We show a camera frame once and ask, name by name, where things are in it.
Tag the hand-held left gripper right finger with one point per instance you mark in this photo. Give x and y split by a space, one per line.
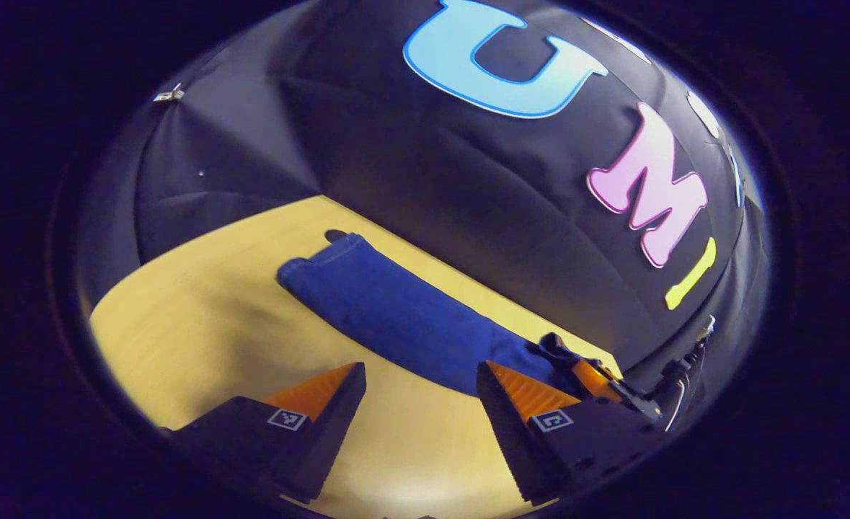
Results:
511 440

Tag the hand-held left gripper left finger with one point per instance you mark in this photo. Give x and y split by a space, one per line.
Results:
327 440

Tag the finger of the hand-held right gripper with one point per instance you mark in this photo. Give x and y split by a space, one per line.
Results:
592 376

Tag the blue denim jeans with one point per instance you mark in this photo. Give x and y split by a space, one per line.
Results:
410 317

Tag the black backdrop cloth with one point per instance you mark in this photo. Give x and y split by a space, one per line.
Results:
396 144

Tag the small metal cloth clip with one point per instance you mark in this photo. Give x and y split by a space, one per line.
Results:
169 94

